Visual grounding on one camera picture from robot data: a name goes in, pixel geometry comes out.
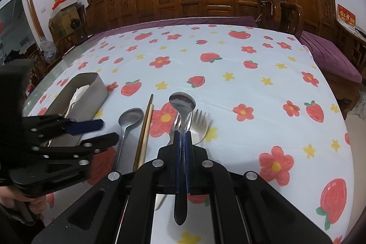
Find dark brown chopstick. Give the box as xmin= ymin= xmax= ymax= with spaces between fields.
xmin=133 ymin=94 xmax=153 ymax=172

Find wooden armchair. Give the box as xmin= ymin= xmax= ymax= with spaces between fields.
xmin=256 ymin=0 xmax=304 ymax=39

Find fruit flower print tablecloth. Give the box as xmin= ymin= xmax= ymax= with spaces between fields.
xmin=31 ymin=24 xmax=354 ymax=243

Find large steel spoon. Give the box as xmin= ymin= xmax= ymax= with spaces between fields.
xmin=169 ymin=92 xmax=196 ymax=225

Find stacked cardboard boxes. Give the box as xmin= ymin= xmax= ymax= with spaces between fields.
xmin=48 ymin=0 xmax=83 ymax=41

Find red sign card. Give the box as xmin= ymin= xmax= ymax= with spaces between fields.
xmin=337 ymin=4 xmax=356 ymax=28

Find purple seat cushion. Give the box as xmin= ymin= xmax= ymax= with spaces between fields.
xmin=299 ymin=31 xmax=362 ymax=83

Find light bamboo chopstick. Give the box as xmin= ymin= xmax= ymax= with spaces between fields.
xmin=138 ymin=104 xmax=154 ymax=168

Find large white plastic ladle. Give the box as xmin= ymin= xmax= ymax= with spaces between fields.
xmin=63 ymin=85 xmax=89 ymax=117

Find left hand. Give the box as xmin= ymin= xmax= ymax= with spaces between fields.
xmin=0 ymin=186 xmax=46 ymax=214

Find wooden chair by window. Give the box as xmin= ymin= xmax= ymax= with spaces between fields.
xmin=26 ymin=27 xmax=87 ymax=86

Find steel fork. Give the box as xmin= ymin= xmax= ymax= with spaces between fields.
xmin=155 ymin=108 xmax=214 ymax=210

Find metal rectangular tray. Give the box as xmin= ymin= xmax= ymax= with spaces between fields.
xmin=42 ymin=72 xmax=110 ymax=147

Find small steel spoon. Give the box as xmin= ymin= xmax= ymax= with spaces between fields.
xmin=112 ymin=108 xmax=144 ymax=171

